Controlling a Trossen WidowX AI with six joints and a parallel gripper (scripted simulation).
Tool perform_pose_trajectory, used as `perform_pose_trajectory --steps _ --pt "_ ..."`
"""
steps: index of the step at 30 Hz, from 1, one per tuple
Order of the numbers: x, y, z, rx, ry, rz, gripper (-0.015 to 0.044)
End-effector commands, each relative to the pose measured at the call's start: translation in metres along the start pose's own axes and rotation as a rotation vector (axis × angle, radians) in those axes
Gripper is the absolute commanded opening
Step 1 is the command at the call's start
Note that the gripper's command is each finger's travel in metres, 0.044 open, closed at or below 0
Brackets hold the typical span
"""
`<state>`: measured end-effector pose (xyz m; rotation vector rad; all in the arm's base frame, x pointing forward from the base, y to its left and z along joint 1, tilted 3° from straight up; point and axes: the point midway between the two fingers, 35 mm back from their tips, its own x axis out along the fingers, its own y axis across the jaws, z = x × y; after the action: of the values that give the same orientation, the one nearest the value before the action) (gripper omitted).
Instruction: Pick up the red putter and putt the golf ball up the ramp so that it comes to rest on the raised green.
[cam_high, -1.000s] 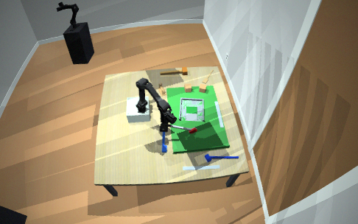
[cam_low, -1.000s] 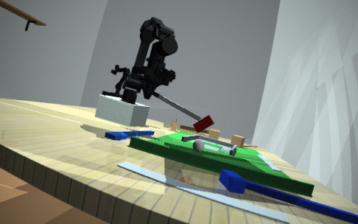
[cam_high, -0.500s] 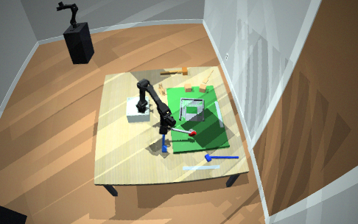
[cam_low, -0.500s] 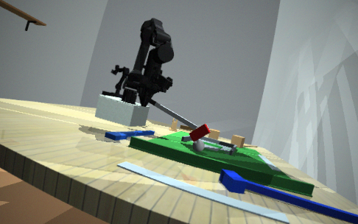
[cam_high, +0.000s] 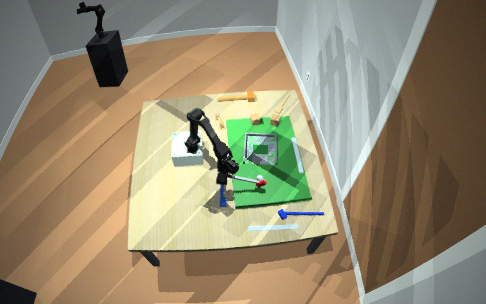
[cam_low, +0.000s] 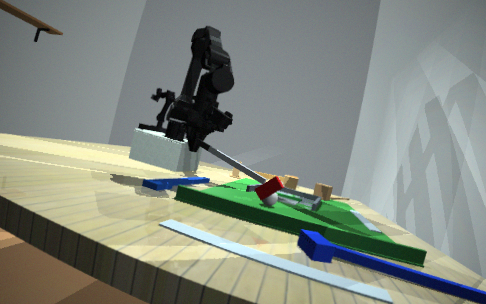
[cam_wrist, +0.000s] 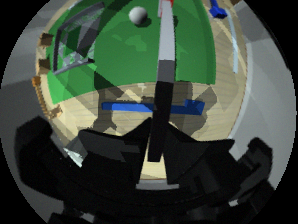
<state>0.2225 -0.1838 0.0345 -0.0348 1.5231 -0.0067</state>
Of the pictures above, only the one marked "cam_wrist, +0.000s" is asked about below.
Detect tan block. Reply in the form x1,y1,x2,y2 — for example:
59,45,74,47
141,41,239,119
37,32,53,48
36,59,51,75

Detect white golf ball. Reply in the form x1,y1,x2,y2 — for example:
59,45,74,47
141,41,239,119
129,7,148,24

